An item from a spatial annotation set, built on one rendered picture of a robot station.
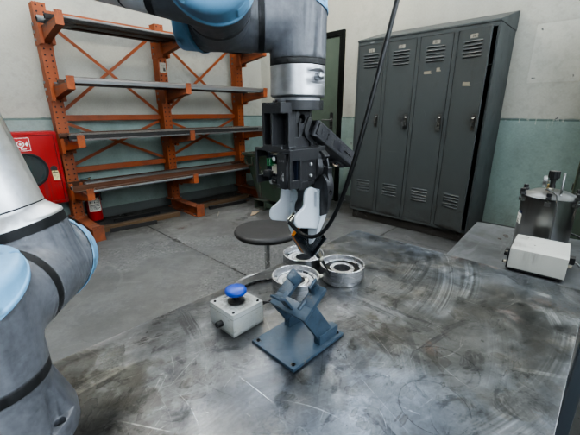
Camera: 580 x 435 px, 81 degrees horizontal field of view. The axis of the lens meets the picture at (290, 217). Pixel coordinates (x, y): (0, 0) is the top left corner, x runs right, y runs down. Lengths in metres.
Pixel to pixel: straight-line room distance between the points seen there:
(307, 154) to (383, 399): 0.36
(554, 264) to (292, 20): 1.09
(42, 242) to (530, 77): 3.70
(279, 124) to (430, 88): 3.08
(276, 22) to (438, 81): 3.07
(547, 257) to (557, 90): 2.60
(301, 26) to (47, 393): 0.53
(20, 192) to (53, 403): 0.27
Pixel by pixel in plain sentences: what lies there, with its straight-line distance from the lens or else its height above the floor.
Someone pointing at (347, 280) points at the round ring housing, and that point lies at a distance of 0.78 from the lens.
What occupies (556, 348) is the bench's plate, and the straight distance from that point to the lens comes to 0.76.
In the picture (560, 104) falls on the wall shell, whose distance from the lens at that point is 3.76.
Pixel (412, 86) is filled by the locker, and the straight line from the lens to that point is 3.57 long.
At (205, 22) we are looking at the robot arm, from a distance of 0.35.
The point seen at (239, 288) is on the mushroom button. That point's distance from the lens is 0.64.
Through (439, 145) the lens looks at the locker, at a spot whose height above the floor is 0.88.
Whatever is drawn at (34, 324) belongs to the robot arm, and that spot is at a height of 0.95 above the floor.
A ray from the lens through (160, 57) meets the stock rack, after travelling 4.46.
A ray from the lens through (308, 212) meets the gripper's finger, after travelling 0.50.
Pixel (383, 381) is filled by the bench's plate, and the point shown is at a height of 0.80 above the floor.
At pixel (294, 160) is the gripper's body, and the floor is 1.12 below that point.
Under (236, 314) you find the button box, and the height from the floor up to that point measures 0.84.
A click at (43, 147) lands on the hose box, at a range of 4.04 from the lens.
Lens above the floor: 1.18
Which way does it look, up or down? 17 degrees down
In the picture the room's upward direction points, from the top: straight up
